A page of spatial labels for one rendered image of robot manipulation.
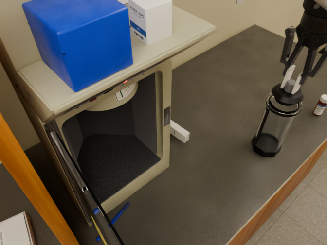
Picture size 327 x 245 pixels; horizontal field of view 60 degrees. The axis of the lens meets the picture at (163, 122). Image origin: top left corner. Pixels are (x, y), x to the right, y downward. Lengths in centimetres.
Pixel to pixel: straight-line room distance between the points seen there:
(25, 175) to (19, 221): 48
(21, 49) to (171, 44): 22
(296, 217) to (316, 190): 28
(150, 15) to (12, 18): 19
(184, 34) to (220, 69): 91
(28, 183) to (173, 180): 57
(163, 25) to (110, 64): 12
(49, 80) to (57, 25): 10
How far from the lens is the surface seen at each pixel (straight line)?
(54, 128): 57
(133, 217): 91
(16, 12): 45
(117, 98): 64
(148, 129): 87
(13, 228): 95
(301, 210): 216
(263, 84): 137
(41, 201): 54
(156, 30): 48
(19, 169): 47
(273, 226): 203
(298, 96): 91
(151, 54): 46
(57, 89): 41
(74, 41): 36
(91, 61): 39
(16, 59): 47
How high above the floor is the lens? 176
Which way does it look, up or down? 47 degrees down
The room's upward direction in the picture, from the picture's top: straight up
